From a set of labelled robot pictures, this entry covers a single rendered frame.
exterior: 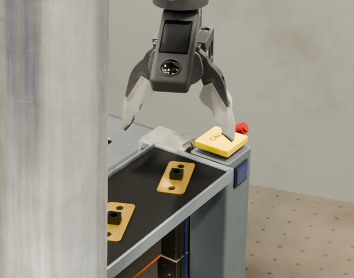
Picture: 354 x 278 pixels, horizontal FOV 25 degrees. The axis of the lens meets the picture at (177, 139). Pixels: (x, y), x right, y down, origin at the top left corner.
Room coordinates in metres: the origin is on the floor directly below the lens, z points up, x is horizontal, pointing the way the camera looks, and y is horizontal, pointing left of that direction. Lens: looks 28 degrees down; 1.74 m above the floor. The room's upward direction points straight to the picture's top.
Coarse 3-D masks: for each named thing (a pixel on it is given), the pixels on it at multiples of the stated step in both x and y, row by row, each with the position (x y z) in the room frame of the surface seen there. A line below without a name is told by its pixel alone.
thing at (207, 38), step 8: (160, 0) 0.95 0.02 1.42; (168, 0) 0.94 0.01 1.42; (176, 0) 0.94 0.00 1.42; (184, 0) 0.94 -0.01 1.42; (192, 0) 0.94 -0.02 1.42; (200, 0) 0.95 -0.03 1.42; (208, 0) 0.97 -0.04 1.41; (168, 8) 0.94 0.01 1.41; (176, 8) 0.94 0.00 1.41; (184, 8) 0.94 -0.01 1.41; (192, 8) 0.94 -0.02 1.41; (200, 8) 1.01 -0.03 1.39; (200, 16) 1.01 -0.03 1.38; (200, 24) 1.01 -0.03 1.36; (200, 32) 1.00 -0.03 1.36; (208, 32) 1.00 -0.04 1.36; (152, 40) 0.97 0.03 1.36; (200, 40) 0.97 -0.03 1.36; (208, 40) 0.98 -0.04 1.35; (152, 48) 0.96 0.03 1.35; (200, 48) 0.95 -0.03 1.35; (208, 48) 1.00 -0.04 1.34; (152, 56) 0.95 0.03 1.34; (200, 56) 0.94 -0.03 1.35; (208, 56) 1.00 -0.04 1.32; (152, 64) 0.95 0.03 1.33; (200, 64) 0.94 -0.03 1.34; (192, 72) 0.94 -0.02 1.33; (200, 72) 0.94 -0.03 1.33; (192, 80) 0.94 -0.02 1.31
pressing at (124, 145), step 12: (108, 120) 1.44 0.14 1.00; (120, 120) 1.44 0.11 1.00; (108, 132) 1.39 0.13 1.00; (120, 132) 1.39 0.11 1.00; (132, 132) 1.39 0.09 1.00; (144, 132) 1.39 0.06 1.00; (120, 144) 1.34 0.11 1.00; (132, 144) 1.34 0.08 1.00; (108, 156) 1.30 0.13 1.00; (120, 156) 1.30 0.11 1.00; (132, 156) 1.29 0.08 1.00; (108, 168) 1.25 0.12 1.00
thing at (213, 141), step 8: (216, 128) 1.10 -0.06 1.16; (208, 136) 1.08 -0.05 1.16; (216, 136) 1.08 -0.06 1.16; (240, 136) 1.08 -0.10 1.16; (200, 144) 1.06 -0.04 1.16; (208, 144) 1.05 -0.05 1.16; (216, 144) 1.05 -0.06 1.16; (224, 144) 1.05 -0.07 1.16; (232, 144) 1.05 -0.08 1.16; (240, 144) 1.06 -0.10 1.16; (216, 152) 1.04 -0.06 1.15; (224, 152) 1.03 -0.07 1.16; (232, 152) 1.04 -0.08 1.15
